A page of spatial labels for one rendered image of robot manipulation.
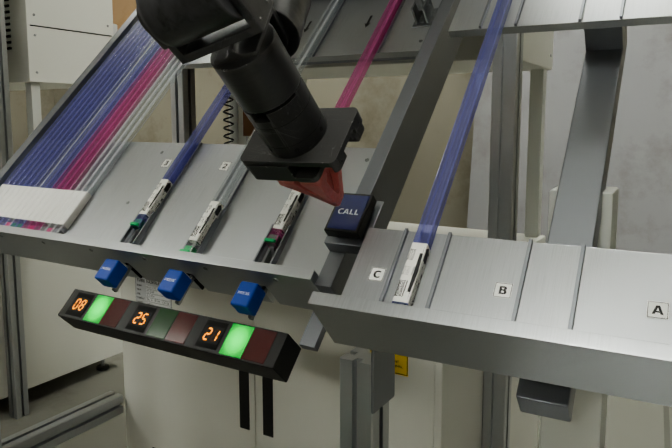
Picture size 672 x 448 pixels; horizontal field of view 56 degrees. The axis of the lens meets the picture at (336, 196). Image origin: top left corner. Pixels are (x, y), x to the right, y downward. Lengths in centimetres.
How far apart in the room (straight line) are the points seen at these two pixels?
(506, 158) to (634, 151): 222
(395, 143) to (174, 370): 73
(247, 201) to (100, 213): 24
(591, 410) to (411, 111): 39
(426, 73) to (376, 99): 307
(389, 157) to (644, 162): 260
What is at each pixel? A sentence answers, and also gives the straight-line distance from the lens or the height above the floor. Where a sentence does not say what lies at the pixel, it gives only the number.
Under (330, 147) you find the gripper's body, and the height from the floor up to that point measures 87.
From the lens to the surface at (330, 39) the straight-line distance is 99.
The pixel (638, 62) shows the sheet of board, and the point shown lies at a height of 115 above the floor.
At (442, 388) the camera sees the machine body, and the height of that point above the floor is 49.
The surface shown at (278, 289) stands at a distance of 71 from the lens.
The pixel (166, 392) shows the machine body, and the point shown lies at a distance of 135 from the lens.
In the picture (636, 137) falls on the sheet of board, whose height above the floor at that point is 80.
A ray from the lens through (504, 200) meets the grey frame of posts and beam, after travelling 110.
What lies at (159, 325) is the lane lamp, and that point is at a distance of 77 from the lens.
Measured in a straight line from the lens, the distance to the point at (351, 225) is 64.
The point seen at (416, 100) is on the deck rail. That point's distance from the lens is 81.
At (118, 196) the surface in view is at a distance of 96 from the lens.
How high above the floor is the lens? 89
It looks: 7 degrees down
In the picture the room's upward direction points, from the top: straight up
